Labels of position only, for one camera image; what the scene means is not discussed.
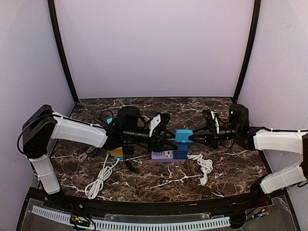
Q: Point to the black power adapter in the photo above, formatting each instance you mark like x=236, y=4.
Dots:
x=128, y=152

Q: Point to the dark blue cube adapter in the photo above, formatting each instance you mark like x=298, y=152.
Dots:
x=182, y=152

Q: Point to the black frame post right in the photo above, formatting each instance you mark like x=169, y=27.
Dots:
x=248, y=50

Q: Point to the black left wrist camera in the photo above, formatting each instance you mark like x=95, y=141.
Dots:
x=127, y=117

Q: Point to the black frame post left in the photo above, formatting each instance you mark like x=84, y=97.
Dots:
x=60, y=49

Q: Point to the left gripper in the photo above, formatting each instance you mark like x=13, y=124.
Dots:
x=160, y=134

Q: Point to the blue small charger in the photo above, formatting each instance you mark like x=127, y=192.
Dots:
x=182, y=135

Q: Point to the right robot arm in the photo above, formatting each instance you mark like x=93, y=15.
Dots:
x=262, y=139

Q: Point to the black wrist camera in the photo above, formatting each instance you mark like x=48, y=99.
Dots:
x=127, y=117
x=238, y=114

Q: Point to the purple power strip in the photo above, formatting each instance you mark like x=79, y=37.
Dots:
x=162, y=157

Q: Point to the black front rail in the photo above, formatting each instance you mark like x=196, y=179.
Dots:
x=229, y=206

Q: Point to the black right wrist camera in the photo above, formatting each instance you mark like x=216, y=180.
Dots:
x=238, y=114

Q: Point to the teal power strip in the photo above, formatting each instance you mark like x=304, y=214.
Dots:
x=120, y=158

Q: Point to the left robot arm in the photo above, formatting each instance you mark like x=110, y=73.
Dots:
x=47, y=125

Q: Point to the yellow cube plug adapter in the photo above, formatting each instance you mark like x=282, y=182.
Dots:
x=118, y=152

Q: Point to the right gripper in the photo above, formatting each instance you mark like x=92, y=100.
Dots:
x=211, y=132

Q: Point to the black frame post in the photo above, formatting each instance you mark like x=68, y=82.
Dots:
x=60, y=49
x=248, y=50

